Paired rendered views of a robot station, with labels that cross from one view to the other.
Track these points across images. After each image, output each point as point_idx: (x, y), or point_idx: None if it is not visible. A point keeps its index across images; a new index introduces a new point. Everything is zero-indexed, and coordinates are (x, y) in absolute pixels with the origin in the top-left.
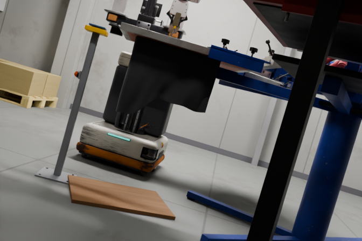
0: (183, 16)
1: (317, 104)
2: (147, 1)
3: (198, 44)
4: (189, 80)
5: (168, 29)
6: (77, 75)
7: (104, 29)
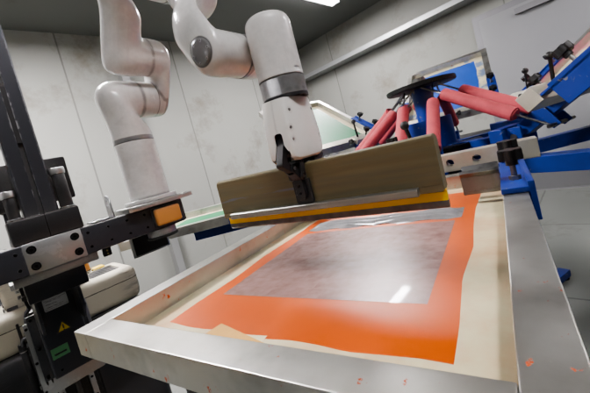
0: (321, 149)
1: None
2: (10, 167)
3: (532, 203)
4: None
5: (246, 212)
6: None
7: None
